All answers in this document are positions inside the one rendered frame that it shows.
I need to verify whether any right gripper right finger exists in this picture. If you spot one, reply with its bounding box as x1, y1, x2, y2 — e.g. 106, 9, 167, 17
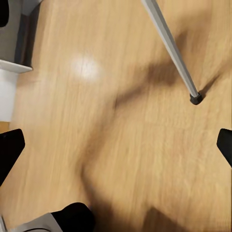
217, 128, 232, 167

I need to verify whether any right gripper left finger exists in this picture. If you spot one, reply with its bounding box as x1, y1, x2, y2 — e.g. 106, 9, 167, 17
0, 129, 25, 187

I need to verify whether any camera tripod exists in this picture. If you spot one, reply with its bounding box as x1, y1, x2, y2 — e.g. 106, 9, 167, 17
141, 0, 203, 105

